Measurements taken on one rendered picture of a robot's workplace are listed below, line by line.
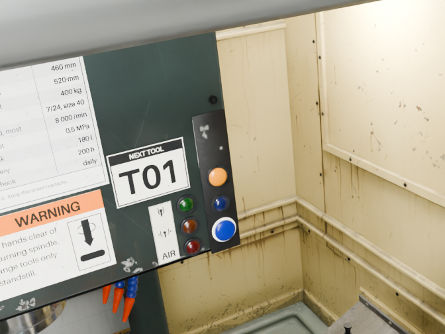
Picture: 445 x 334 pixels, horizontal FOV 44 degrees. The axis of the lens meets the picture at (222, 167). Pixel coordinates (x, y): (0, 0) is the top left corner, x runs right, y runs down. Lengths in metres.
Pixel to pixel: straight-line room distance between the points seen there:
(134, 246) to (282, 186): 1.39
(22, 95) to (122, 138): 0.12
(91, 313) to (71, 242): 0.83
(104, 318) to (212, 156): 0.90
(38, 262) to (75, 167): 0.12
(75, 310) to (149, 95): 0.93
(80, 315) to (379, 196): 0.90
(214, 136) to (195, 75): 0.08
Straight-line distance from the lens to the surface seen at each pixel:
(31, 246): 0.70
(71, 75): 0.64
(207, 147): 0.71
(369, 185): 1.71
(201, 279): 2.08
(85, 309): 1.51
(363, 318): 1.92
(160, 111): 0.68
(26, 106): 0.64
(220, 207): 0.74
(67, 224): 0.69
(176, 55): 0.67
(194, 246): 0.75
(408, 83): 1.46
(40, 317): 0.90
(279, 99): 1.96
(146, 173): 0.69
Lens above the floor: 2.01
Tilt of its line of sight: 22 degrees down
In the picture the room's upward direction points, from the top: 7 degrees counter-clockwise
